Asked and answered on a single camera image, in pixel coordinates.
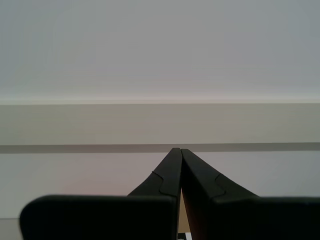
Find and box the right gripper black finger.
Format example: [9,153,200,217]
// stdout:
[180,148,320,240]
[19,147,183,240]

